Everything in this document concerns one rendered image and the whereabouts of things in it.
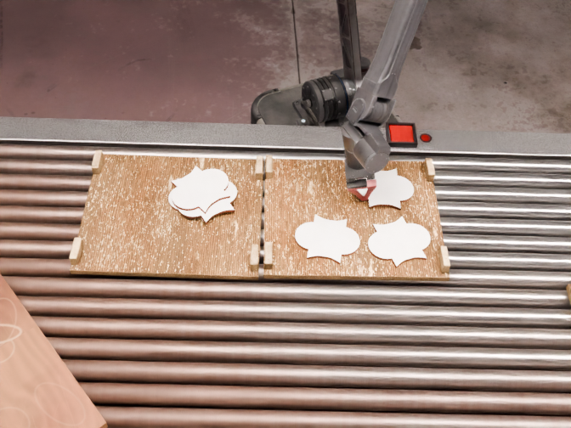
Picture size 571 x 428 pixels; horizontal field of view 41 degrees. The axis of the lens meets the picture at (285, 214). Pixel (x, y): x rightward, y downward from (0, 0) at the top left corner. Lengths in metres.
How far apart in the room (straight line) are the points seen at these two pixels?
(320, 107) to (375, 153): 1.26
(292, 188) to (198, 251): 0.29
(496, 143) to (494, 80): 1.67
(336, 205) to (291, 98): 1.33
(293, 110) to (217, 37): 0.86
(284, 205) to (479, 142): 0.56
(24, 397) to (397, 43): 0.99
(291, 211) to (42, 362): 0.66
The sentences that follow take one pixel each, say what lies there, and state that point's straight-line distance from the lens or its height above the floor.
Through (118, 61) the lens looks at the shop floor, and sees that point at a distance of 3.69.
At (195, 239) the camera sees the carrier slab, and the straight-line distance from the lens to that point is 1.74.
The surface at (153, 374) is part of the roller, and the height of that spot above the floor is 0.92.
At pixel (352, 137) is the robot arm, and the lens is 1.68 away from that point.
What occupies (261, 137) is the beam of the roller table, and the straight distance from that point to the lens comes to 1.98.
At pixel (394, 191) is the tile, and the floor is 0.95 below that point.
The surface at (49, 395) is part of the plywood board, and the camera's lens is 1.47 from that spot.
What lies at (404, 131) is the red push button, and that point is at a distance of 2.02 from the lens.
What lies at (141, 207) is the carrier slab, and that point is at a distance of 1.81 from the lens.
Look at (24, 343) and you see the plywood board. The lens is 1.53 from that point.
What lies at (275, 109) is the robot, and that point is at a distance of 3.05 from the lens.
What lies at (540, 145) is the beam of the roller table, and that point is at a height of 0.92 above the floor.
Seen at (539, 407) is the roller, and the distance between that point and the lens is 1.65.
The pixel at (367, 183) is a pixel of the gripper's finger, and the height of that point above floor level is 1.01.
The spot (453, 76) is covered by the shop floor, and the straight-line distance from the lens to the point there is 3.69.
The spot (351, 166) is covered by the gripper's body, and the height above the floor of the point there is 1.04.
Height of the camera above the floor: 2.32
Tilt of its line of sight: 51 degrees down
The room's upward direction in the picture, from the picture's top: 3 degrees clockwise
